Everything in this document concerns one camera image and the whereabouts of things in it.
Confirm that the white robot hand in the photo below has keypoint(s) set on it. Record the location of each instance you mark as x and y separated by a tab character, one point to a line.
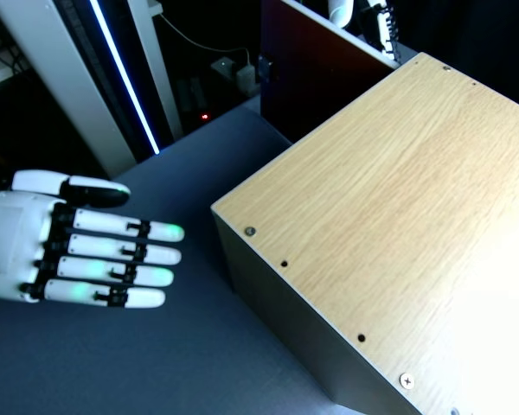
13	242
382	26

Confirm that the dark red panel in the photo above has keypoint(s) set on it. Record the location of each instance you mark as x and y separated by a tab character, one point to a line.
320	69

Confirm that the light wooden box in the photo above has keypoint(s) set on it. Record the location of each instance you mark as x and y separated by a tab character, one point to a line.
393	194

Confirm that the white power adapter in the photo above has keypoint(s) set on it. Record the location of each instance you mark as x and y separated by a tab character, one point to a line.
246	78

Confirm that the black power adapter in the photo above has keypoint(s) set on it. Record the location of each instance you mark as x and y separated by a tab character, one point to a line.
222	67

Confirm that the grey table cloth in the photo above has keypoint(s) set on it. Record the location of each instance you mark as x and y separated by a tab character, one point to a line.
155	346

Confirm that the glowing white light strip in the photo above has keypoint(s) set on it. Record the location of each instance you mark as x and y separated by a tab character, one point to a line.
125	82

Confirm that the black power strip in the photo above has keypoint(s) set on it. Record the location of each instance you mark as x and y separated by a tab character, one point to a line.
193	100

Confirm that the wide white frame post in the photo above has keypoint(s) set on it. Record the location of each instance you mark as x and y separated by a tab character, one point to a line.
65	73

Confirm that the narrow white frame post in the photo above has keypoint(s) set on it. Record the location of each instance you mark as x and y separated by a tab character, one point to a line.
158	73

